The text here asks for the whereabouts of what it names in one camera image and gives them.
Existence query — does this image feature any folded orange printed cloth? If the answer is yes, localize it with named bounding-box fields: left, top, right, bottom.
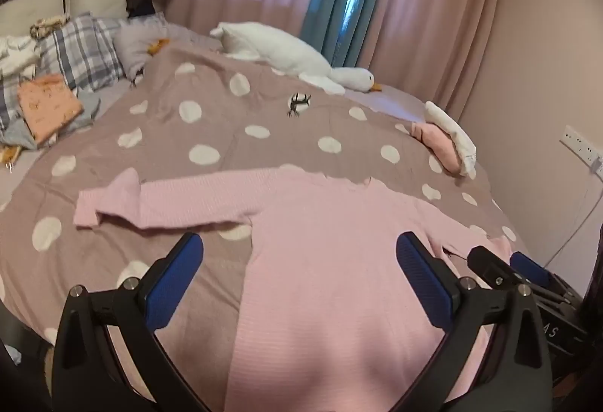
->
left=18, top=74, right=84, bottom=146

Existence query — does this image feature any lavender pillow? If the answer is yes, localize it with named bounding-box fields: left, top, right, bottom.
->
left=113, top=11, right=170, bottom=83

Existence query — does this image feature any brown floral cloth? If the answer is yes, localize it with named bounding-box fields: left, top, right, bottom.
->
left=31, top=17, right=67, bottom=40

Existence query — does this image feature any white printed cloth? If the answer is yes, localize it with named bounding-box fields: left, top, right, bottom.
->
left=0, top=35, right=41, bottom=79

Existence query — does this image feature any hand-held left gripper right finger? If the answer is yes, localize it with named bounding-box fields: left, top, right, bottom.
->
left=396, top=231, right=554, bottom=412

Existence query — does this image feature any folded white garment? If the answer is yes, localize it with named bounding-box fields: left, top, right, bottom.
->
left=424, top=101, right=479, bottom=179

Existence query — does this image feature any pink knit sweater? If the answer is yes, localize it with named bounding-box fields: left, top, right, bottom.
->
left=73, top=166, right=514, bottom=412

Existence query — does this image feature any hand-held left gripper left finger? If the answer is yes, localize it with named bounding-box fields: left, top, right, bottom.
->
left=52, top=232, right=208, bottom=412

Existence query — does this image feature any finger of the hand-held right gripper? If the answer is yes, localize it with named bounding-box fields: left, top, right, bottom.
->
left=467, top=245, right=533, bottom=289
left=510, top=251, right=566, bottom=295

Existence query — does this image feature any white power cable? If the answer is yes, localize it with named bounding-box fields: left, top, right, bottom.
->
left=542, top=176, right=603, bottom=269

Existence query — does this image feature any folded pink garment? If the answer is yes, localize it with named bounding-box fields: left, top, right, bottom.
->
left=412, top=122, right=465, bottom=177

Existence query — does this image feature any mauve polka dot blanket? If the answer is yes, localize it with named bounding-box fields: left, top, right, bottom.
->
left=0, top=42, right=519, bottom=412

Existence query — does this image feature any white wall socket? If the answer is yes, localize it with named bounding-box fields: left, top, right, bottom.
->
left=560, top=126, right=603, bottom=179

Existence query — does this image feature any plaid pillow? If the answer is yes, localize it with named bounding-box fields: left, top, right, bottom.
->
left=0, top=11, right=125, bottom=135

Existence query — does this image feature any white goose plush toy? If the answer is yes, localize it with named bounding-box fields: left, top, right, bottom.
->
left=147, top=22, right=383, bottom=95

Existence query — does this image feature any lavender bed sheet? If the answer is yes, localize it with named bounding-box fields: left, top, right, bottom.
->
left=0, top=23, right=427, bottom=210

